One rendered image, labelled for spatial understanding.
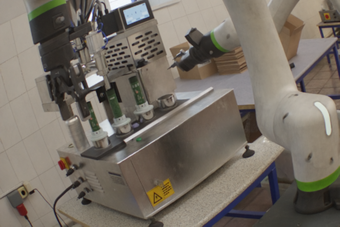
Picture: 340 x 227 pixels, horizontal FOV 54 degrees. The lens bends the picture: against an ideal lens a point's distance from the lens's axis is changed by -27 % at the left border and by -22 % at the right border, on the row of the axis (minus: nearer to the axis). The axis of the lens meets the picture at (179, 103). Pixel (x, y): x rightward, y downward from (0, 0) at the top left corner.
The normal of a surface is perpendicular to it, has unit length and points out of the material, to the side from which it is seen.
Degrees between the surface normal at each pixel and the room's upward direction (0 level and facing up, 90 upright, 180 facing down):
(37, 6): 92
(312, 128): 89
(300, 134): 89
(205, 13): 90
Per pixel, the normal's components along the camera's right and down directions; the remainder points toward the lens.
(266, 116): -0.95, -0.07
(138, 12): 0.69, -0.04
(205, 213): -0.31, -0.92
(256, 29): -0.15, 0.32
